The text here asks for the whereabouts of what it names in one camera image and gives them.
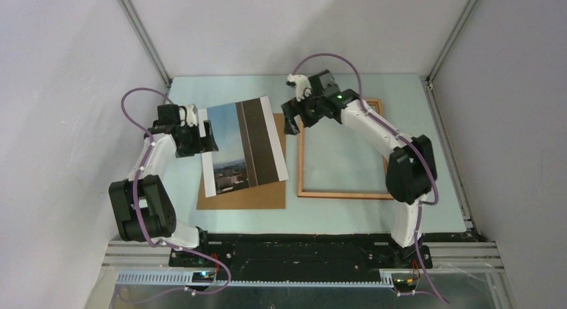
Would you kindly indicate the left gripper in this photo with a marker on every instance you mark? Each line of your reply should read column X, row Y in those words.
column 202, row 144

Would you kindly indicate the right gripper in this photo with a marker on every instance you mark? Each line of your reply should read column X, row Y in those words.
column 292, row 108

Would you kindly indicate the landscape photo print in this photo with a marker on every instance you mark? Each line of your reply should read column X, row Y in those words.
column 250, row 151

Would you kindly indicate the clear acrylic sheet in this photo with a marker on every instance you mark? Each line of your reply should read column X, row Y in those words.
column 341, row 156

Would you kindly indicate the wooden picture frame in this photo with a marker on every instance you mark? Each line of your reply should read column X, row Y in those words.
column 345, row 194

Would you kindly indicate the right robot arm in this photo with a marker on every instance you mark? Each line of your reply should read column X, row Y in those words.
column 411, row 171

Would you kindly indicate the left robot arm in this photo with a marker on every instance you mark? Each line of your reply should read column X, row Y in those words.
column 142, row 208

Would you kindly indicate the brown backing board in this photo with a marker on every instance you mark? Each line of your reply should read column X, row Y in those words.
column 267, row 196

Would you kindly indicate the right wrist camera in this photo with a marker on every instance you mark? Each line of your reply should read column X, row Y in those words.
column 301, row 85

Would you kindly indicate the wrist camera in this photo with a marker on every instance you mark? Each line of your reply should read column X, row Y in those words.
column 301, row 85
column 191, row 115

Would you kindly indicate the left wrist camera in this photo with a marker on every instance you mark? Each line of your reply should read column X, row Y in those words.
column 191, row 115

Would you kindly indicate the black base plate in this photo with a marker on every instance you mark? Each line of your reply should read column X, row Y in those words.
column 303, row 258

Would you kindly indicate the right aluminium corner post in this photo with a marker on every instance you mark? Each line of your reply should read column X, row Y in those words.
column 454, row 34

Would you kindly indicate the aluminium corner post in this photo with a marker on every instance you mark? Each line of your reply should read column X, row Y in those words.
column 145, row 40
column 454, row 34

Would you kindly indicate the grey slotted cable duct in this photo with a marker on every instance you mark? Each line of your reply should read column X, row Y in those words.
column 189, row 278

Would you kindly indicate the left aluminium corner post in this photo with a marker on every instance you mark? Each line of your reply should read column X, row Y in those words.
column 145, row 40

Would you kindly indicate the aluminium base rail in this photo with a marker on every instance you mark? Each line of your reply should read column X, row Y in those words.
column 447, row 257

